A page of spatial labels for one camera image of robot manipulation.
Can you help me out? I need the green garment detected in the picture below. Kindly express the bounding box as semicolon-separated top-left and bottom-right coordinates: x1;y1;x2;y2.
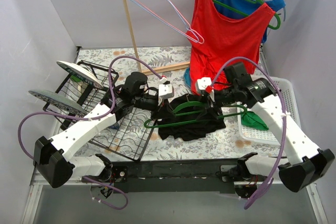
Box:
241;111;269;131

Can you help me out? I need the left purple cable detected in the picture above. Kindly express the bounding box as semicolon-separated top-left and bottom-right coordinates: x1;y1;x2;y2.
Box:
17;56;166;210

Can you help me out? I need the white plastic basket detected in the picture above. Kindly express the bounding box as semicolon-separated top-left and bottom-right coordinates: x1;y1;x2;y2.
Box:
238;77;301;146

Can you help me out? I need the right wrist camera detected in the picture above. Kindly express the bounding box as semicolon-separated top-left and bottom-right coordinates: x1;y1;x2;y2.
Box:
195;77;214;98

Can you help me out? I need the blue patterned bowl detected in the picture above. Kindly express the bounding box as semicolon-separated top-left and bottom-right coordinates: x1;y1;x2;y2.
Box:
109;122;120;130

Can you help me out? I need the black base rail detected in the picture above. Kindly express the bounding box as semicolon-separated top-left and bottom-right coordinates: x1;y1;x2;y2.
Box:
82;157;279;193

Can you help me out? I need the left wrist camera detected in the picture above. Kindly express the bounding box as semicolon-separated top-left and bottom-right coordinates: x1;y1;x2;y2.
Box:
158;76;174;102

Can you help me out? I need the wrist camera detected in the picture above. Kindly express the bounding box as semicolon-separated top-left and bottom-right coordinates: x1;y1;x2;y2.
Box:
158;76;174;102
195;77;214;98

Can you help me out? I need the blue tank top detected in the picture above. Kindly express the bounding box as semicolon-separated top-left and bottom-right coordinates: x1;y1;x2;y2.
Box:
214;0;286;43

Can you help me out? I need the black tank top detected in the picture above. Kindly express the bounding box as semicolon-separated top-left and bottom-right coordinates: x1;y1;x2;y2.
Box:
157;94;226;141

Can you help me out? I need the pink wire hanger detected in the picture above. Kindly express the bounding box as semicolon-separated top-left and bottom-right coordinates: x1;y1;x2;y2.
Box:
130;0;205;44

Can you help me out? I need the white green rimmed plate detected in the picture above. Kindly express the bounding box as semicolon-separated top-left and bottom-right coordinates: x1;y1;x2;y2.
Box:
56;61;103;89

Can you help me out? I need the red tank top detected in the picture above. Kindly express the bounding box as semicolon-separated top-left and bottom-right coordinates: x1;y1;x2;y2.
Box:
190;0;275;92

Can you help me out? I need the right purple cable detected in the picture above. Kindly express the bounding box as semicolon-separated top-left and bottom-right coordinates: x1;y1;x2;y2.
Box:
209;56;287;210

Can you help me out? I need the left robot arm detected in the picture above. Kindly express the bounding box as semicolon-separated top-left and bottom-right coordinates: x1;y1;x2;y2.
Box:
34;72;174;188

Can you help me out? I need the teal dish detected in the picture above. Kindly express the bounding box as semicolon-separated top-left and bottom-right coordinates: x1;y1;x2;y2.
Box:
183;68;191;88

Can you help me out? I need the grey patterned plate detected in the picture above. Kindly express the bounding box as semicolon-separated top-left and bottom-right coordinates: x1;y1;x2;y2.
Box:
28;89;87;116

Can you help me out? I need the purple cable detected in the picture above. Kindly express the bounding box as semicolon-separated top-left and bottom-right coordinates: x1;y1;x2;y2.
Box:
209;56;287;210
17;56;166;210

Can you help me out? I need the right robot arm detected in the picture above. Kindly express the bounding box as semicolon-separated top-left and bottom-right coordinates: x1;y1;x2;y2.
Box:
195;62;335;193

